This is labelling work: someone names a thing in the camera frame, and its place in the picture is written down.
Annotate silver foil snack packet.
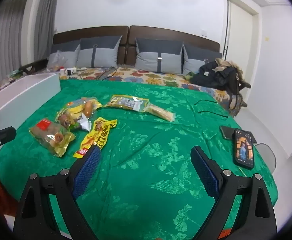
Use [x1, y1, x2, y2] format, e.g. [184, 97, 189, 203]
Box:
[76, 117, 93, 132]

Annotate green patterned blanket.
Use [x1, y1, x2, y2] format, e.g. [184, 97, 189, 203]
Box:
[0, 79, 279, 240]

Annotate long yellow cartoon print packet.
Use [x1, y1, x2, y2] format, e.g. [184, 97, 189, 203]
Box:
[73, 117, 118, 158]

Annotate black metal rack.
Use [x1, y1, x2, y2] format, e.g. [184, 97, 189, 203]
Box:
[224, 21, 230, 56]

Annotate black jacket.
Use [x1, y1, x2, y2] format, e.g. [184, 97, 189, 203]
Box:
[190, 61, 239, 89]

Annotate white storage box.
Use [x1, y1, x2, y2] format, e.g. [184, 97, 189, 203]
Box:
[0, 73, 61, 137]

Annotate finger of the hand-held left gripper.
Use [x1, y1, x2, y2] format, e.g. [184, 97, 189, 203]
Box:
[0, 127, 17, 147]

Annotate clear round stool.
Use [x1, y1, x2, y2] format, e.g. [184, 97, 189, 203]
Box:
[254, 143, 277, 173]

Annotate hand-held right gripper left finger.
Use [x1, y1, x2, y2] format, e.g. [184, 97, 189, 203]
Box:
[13, 144, 102, 240]

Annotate floral bed sheet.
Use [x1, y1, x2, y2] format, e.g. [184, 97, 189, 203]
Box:
[0, 66, 246, 111]

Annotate large yellow-edged clear packet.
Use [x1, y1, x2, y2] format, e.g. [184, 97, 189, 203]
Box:
[103, 94, 150, 112]

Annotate green and brown snack packet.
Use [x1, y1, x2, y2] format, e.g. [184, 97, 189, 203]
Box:
[56, 112, 80, 131]

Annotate clear plastic bag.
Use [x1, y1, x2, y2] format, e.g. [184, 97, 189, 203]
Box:
[47, 50, 69, 70]

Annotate yellow packet with red label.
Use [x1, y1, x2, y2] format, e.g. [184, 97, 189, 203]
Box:
[29, 118, 76, 158]

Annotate grey curtain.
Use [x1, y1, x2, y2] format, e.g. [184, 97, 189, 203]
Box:
[0, 0, 60, 88]

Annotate dark wooden furniture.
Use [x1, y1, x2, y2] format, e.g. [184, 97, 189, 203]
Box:
[19, 59, 49, 76]

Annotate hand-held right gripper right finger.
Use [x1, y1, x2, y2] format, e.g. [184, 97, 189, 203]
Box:
[190, 145, 277, 240]

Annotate brown padded headboard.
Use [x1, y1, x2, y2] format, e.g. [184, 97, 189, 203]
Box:
[53, 25, 220, 65]

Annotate pale yellow bread packet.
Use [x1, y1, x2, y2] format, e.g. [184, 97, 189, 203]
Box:
[146, 105, 176, 122]

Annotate beige coat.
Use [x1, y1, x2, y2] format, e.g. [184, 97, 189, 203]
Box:
[215, 58, 244, 81]

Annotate tangled dark cables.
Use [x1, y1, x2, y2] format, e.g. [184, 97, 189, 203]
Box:
[96, 66, 118, 81]

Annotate dark smartphone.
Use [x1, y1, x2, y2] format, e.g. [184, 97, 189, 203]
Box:
[219, 125, 257, 144]

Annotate white door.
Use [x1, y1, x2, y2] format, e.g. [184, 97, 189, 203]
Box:
[226, 0, 259, 57]

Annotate plain yellow snack packet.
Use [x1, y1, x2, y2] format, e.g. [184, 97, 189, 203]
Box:
[61, 100, 87, 121]

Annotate smartphone with lit screen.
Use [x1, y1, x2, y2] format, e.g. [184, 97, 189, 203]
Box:
[233, 128, 255, 168]

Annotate dark brown chair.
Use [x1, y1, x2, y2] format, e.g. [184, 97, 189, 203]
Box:
[226, 67, 252, 111]

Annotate grey two-tone pillow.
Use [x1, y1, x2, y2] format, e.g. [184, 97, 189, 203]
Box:
[76, 35, 123, 68]
[135, 37, 184, 74]
[182, 42, 223, 75]
[47, 43, 81, 68]

